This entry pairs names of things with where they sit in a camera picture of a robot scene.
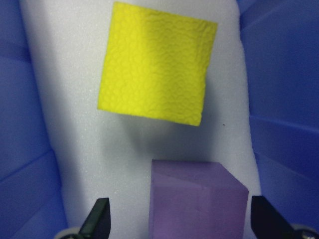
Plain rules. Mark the purple foam block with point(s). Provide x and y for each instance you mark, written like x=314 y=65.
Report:
x=197 y=206

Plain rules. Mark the yellow foam block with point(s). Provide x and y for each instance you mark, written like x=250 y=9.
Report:
x=154 y=64

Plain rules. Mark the white foam liner sheet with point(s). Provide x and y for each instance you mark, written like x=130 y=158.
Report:
x=74 y=149

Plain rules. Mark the blue plastic storage bin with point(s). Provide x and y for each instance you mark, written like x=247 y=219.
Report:
x=286 y=99

